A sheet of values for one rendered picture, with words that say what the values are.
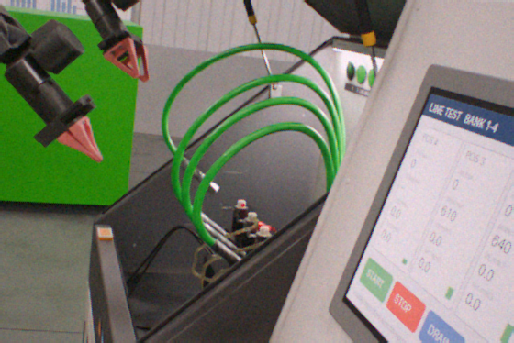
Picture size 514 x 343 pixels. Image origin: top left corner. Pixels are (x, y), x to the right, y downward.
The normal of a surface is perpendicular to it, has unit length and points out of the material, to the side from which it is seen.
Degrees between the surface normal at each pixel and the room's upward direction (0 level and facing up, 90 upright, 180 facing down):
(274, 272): 90
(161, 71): 90
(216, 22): 90
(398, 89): 76
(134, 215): 90
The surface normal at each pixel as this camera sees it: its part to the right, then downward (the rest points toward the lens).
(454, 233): -0.89, -0.29
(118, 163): 0.28, 0.25
